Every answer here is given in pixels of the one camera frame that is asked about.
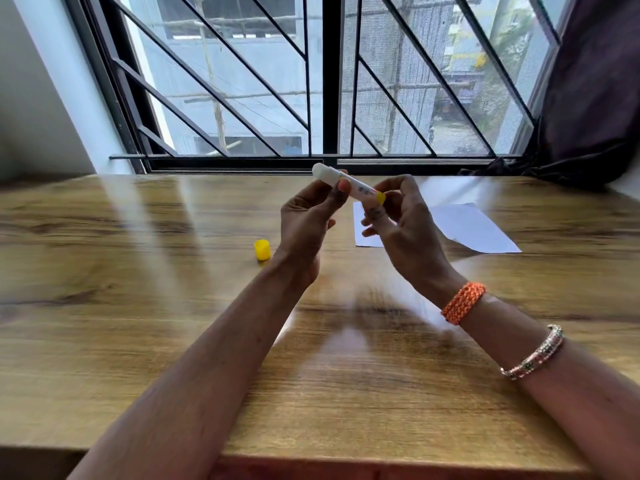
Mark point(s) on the yellow glue stick cap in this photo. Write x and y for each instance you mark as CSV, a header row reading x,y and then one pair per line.
x,y
262,250

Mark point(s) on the black window frame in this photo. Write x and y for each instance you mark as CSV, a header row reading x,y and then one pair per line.
x,y
331,69

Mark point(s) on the person's right hand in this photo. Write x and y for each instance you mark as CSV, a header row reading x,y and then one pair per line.
x,y
412,234

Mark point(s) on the dark curtain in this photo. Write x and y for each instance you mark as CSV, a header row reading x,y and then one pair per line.
x,y
590,94

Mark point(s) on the person's left hand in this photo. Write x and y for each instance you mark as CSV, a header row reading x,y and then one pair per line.
x,y
300,229

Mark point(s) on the grey building outside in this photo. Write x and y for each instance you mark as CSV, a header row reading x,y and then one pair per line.
x,y
260,64

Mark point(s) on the white glue stick yellow base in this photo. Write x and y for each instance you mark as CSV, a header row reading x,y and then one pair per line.
x,y
326,174

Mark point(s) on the person's right forearm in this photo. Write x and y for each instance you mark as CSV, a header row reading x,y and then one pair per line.
x,y
550,394

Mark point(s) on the person's left thumb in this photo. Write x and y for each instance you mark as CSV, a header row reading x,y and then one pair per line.
x,y
336,198

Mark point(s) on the black metal window grille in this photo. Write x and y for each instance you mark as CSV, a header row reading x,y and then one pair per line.
x,y
250,156

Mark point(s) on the white paper sheet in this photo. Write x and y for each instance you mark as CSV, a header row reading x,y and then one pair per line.
x,y
465,225

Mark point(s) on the person's left forearm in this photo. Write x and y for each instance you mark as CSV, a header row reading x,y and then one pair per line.
x,y
215,374

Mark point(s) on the person's right thumb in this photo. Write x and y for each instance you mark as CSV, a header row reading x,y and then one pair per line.
x,y
376,214

